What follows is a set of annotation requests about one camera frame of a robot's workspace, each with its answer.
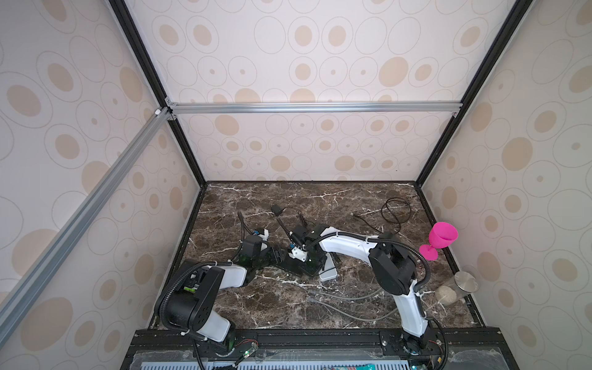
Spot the grey cable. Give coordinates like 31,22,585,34
304,286,403,323

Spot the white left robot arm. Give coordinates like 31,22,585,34
154,212,287,351

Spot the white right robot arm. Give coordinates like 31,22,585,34
277,218,444,356

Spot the far black power adapter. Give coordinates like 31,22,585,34
271,204,285,217

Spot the pink plastic goblet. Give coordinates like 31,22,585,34
419,222,459,261

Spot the silver horizontal aluminium bar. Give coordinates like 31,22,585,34
170,101,463,115

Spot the silver diagonal aluminium bar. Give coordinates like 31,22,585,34
1,107,171,346

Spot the black bundled adapter cable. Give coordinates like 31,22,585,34
281,205,308,228

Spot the black coiled cable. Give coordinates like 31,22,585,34
351,196,413,237

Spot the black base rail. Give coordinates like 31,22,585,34
125,327,510,359

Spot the black vertical frame post left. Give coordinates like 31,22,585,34
108,0,208,187

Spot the black vertical frame post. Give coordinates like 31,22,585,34
416,0,534,189
108,0,208,187

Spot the black vertical frame post right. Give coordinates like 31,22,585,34
416,0,534,189

